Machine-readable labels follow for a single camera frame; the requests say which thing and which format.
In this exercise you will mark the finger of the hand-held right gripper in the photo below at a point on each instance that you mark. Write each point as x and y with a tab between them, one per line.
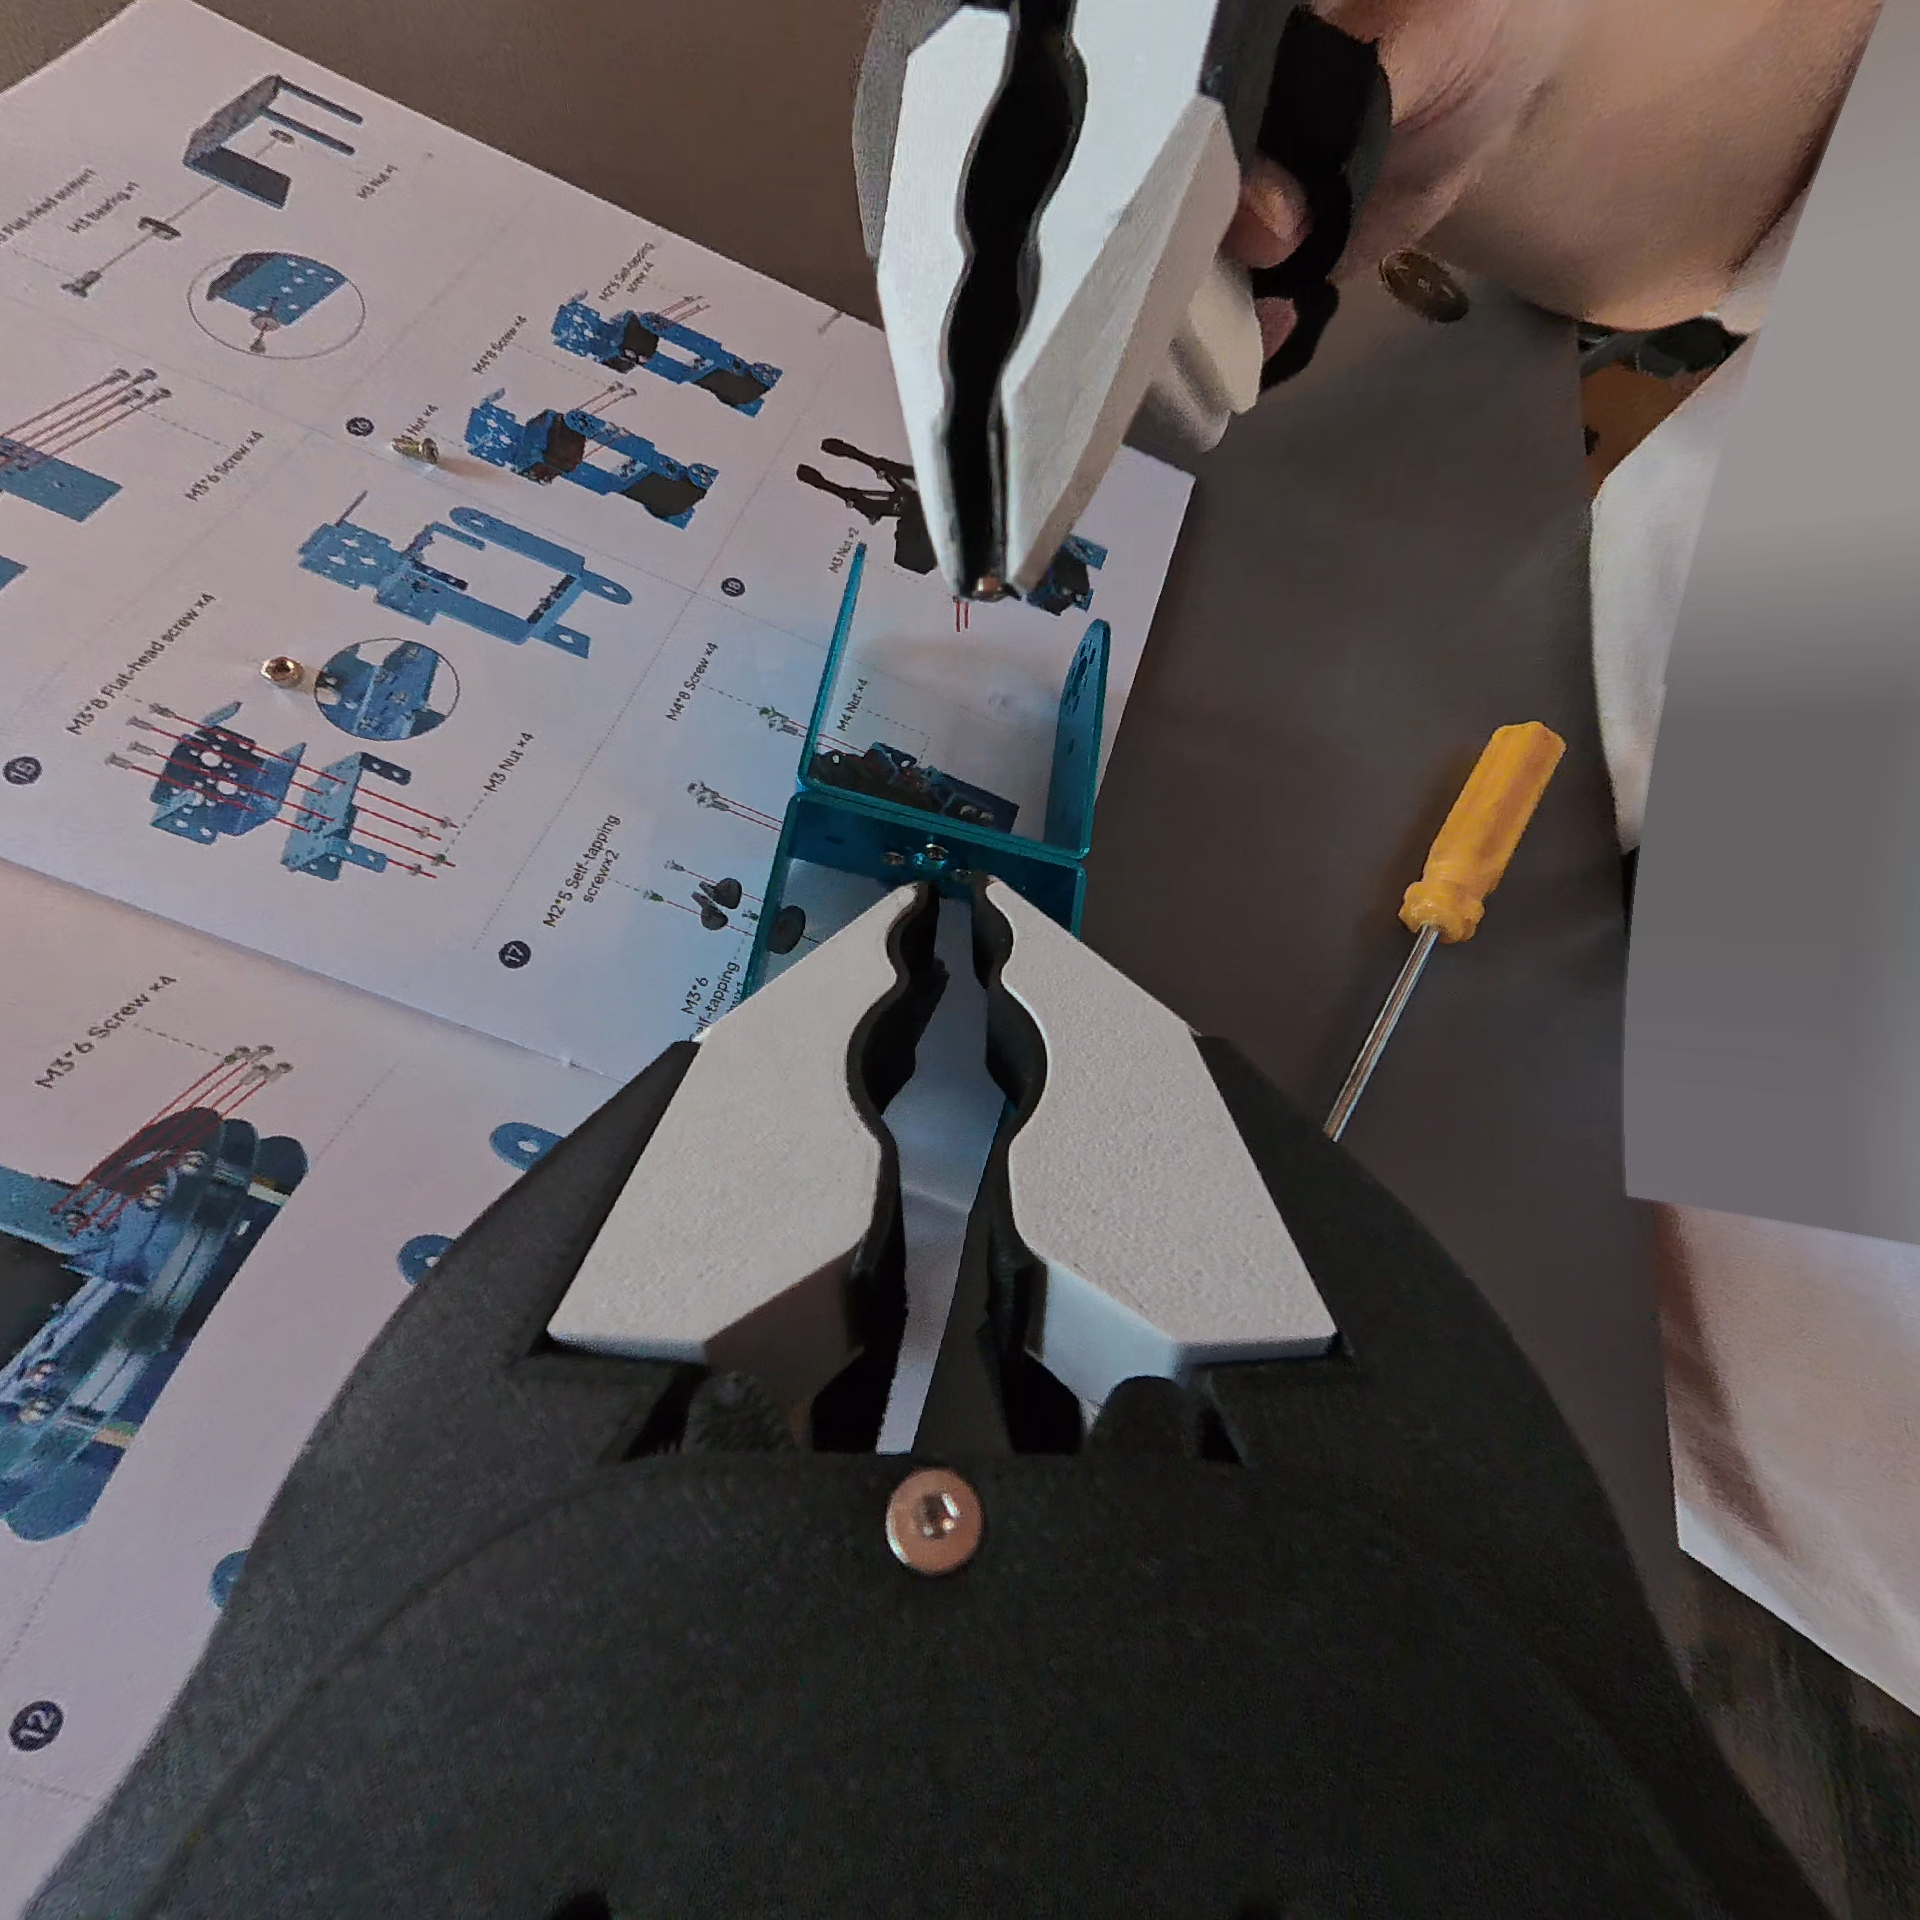
1142	225
938	225

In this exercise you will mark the assembly instruction booklet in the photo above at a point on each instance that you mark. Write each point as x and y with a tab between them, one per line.
450	225

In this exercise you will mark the blue metal bracket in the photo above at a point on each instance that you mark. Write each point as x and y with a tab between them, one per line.
839	850

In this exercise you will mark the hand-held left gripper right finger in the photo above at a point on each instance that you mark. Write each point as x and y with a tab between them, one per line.
1170	1185

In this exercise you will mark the dark patterned trousers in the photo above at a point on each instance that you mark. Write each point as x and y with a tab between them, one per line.
1800	1771

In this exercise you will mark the dark grey desk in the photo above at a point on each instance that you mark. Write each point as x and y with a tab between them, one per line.
1350	599

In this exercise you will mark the person's right hand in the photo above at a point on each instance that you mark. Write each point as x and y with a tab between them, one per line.
1622	137

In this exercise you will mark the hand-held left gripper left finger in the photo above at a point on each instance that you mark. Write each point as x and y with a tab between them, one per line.
721	1185

